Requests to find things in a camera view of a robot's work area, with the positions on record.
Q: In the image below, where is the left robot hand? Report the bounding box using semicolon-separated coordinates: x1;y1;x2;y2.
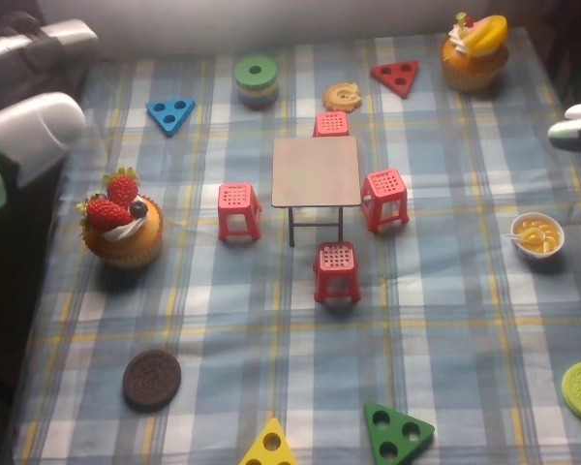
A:
0;17;100;193

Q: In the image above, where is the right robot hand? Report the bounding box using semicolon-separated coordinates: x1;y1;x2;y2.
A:
547;95;581;156

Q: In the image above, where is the white bowl with peaches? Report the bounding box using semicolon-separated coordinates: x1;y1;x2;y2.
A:
503;211;566;261

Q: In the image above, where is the red stool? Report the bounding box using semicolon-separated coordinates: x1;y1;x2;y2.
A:
359;168;411;234
312;110;351;139
312;240;362;305
217;182;263;243

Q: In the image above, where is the red stool back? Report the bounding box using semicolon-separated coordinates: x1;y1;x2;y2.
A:
312;110;351;139

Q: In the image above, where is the miniature brown table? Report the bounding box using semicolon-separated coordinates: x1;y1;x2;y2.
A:
270;135;362;248

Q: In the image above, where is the red stool front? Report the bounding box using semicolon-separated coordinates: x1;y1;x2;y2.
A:
312;240;362;305

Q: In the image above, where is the mango toy cupcake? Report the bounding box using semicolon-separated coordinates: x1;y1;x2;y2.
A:
440;12;509;94

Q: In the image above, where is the blue triangle block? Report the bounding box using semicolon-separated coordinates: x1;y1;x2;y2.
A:
144;98;197;139

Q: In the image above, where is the strawberry toy cupcake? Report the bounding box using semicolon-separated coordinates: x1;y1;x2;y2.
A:
76;166;165;270

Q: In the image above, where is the red triangle block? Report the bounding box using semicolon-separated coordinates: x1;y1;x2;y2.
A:
370;59;421;101

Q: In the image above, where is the tan swirl cookie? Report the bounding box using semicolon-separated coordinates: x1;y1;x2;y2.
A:
322;81;363;115

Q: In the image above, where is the blue plaid cloth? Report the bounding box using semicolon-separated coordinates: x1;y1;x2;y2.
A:
9;26;581;465

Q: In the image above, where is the brown sandwich cookie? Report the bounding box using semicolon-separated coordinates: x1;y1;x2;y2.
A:
121;349;183;413

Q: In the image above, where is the green triangle block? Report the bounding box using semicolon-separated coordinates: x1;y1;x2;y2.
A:
363;401;437;465

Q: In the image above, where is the yellow triangle block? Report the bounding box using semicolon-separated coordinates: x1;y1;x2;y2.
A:
238;418;299;465

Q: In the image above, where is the green ring block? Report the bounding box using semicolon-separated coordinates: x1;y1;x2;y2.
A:
233;54;279;92

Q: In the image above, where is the yellow ring block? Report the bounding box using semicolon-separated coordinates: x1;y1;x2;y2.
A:
235;81;279;99

